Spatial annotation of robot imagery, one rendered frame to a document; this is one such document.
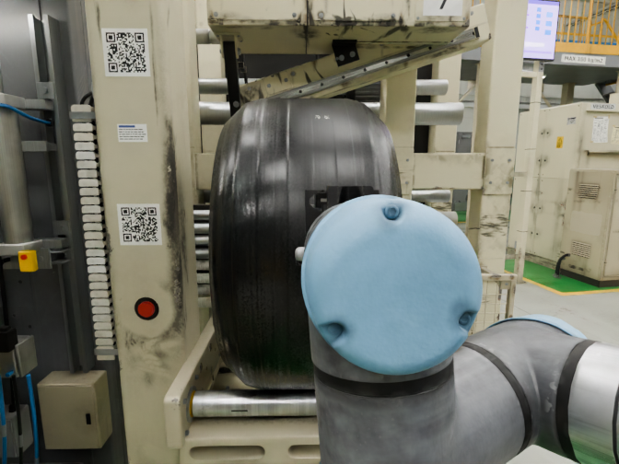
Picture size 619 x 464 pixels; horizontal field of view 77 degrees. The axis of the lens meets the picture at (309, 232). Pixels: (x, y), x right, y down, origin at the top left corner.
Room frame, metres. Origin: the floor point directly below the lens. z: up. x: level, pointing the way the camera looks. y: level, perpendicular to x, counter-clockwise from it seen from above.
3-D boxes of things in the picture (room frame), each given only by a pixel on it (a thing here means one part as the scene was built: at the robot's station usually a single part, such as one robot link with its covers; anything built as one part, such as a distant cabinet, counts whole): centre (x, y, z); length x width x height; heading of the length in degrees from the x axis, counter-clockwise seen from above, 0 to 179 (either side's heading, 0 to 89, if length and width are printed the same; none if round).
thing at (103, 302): (0.72, 0.39, 1.19); 0.05 x 0.04 x 0.48; 1
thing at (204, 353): (0.78, 0.23, 0.90); 0.40 x 0.03 x 0.10; 1
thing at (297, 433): (0.64, 0.05, 0.84); 0.36 x 0.09 x 0.06; 91
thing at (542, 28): (4.10, -2.15, 2.60); 0.60 x 0.05 x 0.55; 101
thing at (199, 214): (1.16, 0.28, 1.05); 0.20 x 0.15 x 0.30; 91
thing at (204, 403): (0.64, 0.04, 0.90); 0.35 x 0.05 x 0.05; 91
